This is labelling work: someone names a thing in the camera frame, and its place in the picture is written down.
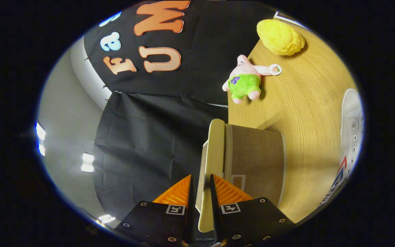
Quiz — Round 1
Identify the yellow bread plush toy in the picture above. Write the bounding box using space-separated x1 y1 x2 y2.
256 19 305 56

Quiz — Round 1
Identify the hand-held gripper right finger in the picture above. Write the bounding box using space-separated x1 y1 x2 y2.
210 174 296 247

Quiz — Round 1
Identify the pink starfish plush toy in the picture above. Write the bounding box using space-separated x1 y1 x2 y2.
222 54 282 104

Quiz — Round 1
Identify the white striped canvas shoe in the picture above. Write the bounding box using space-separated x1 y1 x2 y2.
318 89 365 210

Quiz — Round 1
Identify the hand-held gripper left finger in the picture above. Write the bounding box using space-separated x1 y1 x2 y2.
115 174 196 247

